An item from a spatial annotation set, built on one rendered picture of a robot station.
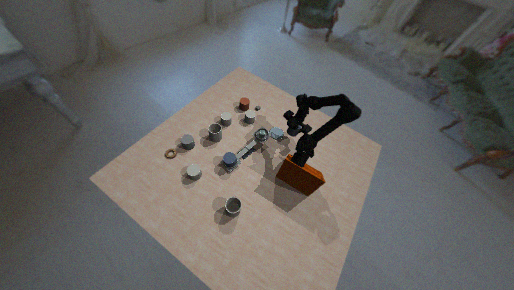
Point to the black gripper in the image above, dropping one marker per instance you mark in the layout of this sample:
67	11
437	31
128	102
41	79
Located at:
305	128

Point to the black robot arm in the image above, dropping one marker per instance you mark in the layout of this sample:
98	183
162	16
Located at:
348	112

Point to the orange-brown cylinder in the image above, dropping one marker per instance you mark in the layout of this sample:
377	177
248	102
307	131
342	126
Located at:
244	104

